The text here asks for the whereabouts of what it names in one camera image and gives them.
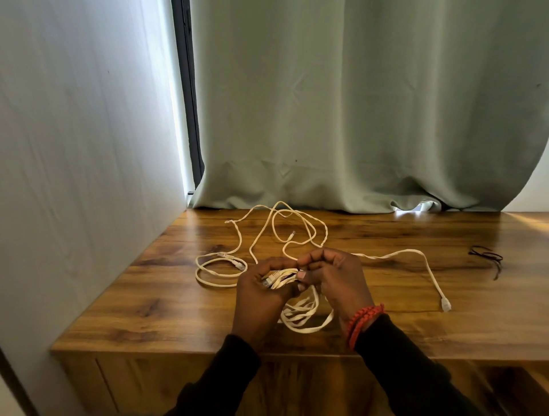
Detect person's right forearm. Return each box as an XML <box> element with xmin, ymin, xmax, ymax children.
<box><xmin>355</xmin><ymin>315</ymin><xmax>486</xmax><ymax>416</ymax></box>

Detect wooden cabinet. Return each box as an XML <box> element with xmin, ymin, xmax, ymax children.
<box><xmin>50</xmin><ymin>209</ymin><xmax>549</xmax><ymax>416</ymax></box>

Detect grey-green curtain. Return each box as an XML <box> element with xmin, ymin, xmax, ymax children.
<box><xmin>190</xmin><ymin>0</ymin><xmax>549</xmax><ymax>214</ymax></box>

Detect black window frame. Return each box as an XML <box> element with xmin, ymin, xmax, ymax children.
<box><xmin>171</xmin><ymin>0</ymin><xmax>205</xmax><ymax>189</ymax></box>

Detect person's left hand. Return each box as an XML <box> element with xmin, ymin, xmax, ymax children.
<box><xmin>231</xmin><ymin>256</ymin><xmax>301</xmax><ymax>352</ymax></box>

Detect white side panel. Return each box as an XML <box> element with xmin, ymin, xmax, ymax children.
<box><xmin>0</xmin><ymin>0</ymin><xmax>196</xmax><ymax>416</ymax></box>

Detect person's right hand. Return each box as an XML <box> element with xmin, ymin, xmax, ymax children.
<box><xmin>296</xmin><ymin>247</ymin><xmax>375</xmax><ymax>333</ymax></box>

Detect person's left forearm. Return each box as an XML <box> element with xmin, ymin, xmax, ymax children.
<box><xmin>165</xmin><ymin>334</ymin><xmax>261</xmax><ymax>416</ymax></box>

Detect red braided bracelet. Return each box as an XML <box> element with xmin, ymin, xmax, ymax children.
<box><xmin>344</xmin><ymin>303</ymin><xmax>385</xmax><ymax>350</ymax></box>

